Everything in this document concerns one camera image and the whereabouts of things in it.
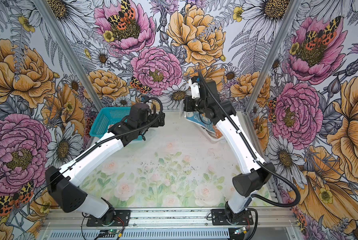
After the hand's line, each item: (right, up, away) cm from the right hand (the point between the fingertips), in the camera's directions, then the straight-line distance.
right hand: (185, 105), depth 72 cm
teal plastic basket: (-58, -4, +39) cm, 70 cm away
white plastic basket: (-1, -4, +13) cm, 14 cm away
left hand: (-15, -6, +6) cm, 17 cm away
